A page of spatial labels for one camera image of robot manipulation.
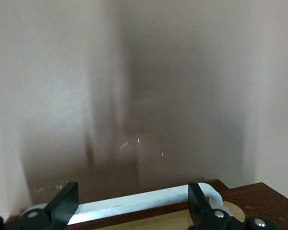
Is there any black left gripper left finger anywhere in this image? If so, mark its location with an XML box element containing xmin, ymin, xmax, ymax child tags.
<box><xmin>19</xmin><ymin>181</ymin><xmax>79</xmax><ymax>230</ymax></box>

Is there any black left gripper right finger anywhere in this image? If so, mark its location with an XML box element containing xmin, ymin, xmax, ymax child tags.
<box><xmin>188</xmin><ymin>183</ymin><xmax>236</xmax><ymax>230</ymax></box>

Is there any wooden drawer with white handle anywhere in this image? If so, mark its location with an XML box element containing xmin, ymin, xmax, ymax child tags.
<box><xmin>4</xmin><ymin>179</ymin><xmax>247</xmax><ymax>230</ymax></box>

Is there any dark brown wooden cabinet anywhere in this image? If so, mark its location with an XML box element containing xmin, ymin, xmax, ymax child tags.
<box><xmin>227</xmin><ymin>182</ymin><xmax>288</xmax><ymax>230</ymax></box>

